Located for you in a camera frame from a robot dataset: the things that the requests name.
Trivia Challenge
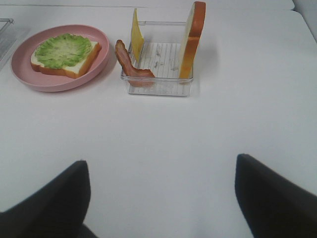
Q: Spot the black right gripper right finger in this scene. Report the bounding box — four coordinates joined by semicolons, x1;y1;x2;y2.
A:
235;154;317;238

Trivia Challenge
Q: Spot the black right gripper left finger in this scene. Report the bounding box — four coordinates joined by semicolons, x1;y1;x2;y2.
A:
0;161;91;238

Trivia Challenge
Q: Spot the tray bacon strip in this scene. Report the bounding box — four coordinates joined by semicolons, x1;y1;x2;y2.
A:
115;40;155;87

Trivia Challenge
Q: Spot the green lettuce leaf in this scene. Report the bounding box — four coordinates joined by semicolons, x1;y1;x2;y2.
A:
35;33;93;69

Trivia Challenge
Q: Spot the tray bread slice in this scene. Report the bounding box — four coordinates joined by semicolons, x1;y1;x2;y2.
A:
178;1;206;79

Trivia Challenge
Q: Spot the yellow cheese slice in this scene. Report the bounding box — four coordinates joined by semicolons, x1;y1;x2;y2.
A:
131;8;144;62

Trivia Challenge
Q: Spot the pink round plate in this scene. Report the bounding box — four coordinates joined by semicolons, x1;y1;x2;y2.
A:
11;24;116;92

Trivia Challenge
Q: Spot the clear left plastic tray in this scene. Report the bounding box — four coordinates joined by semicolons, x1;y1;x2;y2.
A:
0;18;18;70

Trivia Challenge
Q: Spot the clear plastic tray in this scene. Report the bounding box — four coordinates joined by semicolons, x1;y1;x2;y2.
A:
120;21;193;97
0;18;18;70

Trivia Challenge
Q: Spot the clear right plastic tray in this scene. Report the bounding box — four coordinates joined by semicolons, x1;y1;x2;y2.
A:
120;21;193;97

